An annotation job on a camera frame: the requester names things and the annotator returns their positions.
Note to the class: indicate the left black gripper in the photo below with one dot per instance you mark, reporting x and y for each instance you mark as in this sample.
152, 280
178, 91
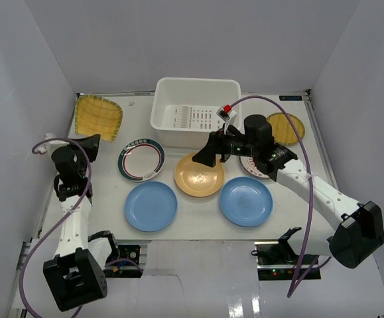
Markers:
81, 150

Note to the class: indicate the square woven bamboo tray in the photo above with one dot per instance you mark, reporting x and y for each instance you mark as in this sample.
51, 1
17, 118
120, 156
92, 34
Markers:
97, 115

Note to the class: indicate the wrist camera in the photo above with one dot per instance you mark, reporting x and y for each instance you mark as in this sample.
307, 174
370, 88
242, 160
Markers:
47, 142
228, 115

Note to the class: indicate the white plate green red rim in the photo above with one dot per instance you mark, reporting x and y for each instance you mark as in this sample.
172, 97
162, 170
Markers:
141, 160

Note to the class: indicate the yellow plastic plate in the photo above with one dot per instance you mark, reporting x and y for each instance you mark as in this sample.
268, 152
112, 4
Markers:
198, 180

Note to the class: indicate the right blue plastic plate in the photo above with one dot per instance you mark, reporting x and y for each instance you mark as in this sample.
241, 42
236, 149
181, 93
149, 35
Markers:
246, 202

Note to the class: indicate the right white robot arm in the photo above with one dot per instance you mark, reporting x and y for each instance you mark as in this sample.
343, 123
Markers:
358, 227

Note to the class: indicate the round woven bamboo tray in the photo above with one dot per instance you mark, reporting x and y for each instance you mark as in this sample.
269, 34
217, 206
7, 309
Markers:
282, 130

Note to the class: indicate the blue plastic plate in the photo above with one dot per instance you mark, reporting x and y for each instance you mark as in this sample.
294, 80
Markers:
246, 202
150, 207

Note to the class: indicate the left blue plastic plate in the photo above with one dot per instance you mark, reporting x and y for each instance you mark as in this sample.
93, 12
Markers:
150, 207

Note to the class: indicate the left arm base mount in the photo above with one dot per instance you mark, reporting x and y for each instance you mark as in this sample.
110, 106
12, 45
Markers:
130, 257

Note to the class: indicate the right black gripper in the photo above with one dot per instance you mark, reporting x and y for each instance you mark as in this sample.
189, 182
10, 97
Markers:
215, 146

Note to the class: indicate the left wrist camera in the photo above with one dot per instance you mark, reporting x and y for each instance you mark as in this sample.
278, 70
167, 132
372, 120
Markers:
47, 142

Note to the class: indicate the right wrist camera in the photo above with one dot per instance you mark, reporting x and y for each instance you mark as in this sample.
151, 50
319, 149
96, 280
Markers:
228, 115

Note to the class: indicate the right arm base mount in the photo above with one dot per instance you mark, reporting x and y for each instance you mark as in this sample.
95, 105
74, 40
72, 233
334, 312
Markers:
276, 260

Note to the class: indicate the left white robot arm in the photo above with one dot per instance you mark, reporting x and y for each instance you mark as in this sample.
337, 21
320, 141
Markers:
75, 274

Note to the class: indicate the white plastic bin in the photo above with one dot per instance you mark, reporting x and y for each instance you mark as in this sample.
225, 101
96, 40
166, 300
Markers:
184, 110

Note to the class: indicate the white plate orange sunburst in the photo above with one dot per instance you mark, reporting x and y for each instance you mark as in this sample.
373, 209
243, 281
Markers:
250, 167

